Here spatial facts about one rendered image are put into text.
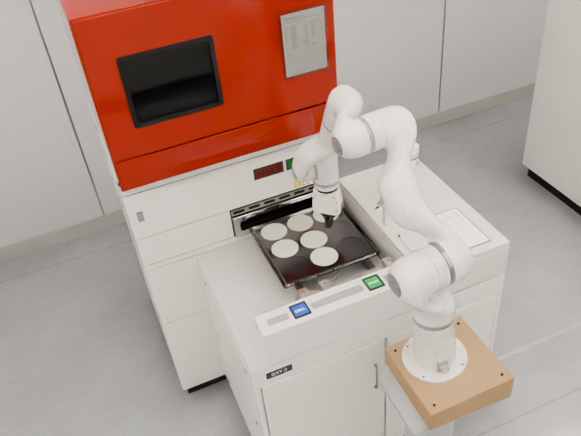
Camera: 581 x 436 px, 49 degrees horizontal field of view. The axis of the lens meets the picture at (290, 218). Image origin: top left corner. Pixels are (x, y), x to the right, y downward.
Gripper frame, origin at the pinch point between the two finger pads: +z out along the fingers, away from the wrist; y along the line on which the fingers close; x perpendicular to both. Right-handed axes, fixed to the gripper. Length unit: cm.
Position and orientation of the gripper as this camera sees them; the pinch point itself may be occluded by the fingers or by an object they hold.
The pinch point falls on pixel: (328, 221)
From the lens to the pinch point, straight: 227.5
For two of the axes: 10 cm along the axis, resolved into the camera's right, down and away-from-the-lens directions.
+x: 4.0, -6.0, 6.9
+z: 0.9, 7.8, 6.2
